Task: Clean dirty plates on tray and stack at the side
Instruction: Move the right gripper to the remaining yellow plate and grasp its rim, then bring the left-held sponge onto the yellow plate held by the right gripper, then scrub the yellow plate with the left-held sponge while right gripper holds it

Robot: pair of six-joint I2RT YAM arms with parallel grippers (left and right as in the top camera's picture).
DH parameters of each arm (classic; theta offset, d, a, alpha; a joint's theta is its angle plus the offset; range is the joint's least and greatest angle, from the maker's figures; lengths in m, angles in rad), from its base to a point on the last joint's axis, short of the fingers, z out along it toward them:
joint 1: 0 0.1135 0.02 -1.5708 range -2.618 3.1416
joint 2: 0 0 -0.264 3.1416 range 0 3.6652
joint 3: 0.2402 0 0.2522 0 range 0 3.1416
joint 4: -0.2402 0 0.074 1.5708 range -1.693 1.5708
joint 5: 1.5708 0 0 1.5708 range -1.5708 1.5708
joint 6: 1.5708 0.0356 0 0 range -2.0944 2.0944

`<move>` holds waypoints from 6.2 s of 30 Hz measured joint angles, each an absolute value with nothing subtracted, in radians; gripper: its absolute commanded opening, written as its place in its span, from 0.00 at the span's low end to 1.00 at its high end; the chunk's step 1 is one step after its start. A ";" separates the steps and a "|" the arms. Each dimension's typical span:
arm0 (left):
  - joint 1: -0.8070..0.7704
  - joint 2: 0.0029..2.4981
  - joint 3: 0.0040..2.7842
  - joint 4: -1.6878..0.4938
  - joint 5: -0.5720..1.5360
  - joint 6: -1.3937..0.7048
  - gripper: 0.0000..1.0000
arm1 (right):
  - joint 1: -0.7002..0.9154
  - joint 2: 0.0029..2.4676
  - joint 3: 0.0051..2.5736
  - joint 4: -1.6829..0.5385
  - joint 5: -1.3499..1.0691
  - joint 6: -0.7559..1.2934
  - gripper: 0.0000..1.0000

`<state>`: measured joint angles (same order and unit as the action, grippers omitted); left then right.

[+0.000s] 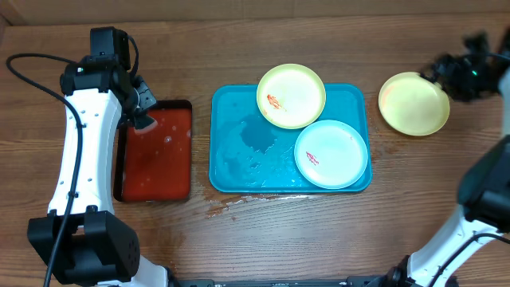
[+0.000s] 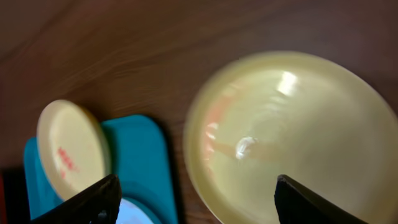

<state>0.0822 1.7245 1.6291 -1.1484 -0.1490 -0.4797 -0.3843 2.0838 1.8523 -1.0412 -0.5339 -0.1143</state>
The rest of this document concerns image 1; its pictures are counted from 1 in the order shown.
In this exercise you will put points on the orange green scrub sponge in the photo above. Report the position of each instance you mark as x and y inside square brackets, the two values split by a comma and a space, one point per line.
[146, 126]

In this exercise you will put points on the black tray with red water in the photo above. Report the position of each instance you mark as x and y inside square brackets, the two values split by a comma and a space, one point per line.
[156, 165]

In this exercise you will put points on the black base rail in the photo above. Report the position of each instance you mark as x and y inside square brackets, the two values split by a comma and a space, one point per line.
[352, 281]

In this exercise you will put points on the light blue plate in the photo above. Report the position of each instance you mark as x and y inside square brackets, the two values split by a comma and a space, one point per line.
[331, 154]

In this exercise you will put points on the yellow-green plate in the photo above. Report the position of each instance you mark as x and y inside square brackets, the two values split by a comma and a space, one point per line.
[291, 96]
[413, 105]

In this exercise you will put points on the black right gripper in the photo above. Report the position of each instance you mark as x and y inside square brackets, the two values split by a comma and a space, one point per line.
[454, 76]

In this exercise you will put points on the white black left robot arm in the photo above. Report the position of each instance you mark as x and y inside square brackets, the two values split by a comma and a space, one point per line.
[80, 239]

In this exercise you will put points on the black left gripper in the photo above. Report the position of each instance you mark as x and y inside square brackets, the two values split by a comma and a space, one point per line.
[147, 100]

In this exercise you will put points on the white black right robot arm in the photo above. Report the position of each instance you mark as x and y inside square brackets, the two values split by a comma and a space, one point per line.
[482, 212]

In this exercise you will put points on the teal plastic serving tray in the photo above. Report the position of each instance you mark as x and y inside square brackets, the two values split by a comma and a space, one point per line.
[252, 156]

